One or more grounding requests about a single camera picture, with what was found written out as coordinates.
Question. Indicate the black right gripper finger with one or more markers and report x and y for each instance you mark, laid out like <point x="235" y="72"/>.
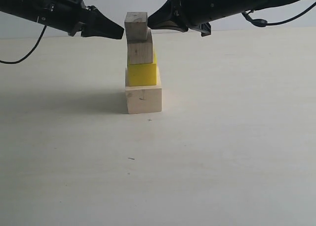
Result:
<point x="167" y="18"/>

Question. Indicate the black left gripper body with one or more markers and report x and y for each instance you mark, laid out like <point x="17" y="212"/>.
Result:
<point x="70" y="16"/>

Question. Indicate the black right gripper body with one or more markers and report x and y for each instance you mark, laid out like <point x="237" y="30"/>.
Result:
<point x="196" y="14"/>

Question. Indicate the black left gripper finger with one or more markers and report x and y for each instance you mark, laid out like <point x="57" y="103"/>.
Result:
<point x="98" y="25"/>

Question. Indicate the small wooden cube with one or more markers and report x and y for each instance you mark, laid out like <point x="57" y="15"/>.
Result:
<point x="136" y="26"/>

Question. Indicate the medium wooden cube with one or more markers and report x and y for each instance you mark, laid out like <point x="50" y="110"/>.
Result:
<point x="141" y="52"/>

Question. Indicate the yellow cube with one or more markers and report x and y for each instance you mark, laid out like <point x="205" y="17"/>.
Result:
<point x="144" y="74"/>

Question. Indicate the large wooden cube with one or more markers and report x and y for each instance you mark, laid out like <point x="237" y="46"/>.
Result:
<point x="143" y="99"/>

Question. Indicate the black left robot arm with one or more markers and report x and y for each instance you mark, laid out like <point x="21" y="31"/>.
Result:
<point x="19" y="8"/>

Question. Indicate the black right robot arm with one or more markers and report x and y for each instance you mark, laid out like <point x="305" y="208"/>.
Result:
<point x="226" y="8"/>

